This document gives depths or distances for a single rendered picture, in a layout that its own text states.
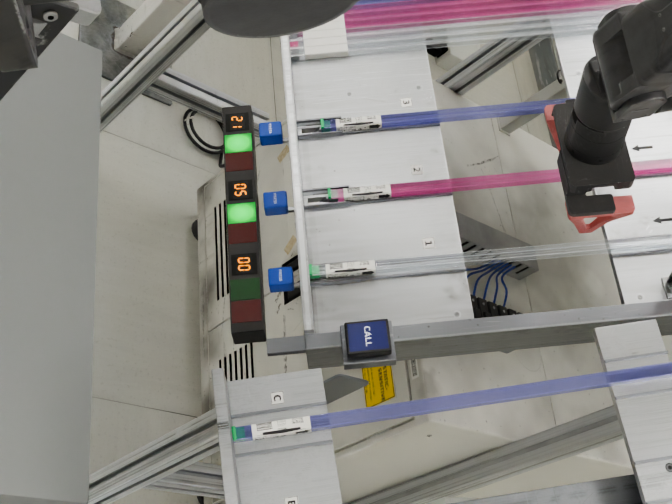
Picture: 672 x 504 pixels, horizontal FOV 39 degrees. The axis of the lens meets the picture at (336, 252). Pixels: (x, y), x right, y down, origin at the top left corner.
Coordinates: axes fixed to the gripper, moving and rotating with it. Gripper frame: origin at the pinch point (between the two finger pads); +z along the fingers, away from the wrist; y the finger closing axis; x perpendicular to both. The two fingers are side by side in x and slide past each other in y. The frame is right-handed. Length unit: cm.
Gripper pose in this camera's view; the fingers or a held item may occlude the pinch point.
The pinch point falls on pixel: (577, 189)
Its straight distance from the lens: 107.8
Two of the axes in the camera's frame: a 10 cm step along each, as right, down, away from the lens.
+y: -0.7, -8.7, 4.8
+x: -10.0, 0.9, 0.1
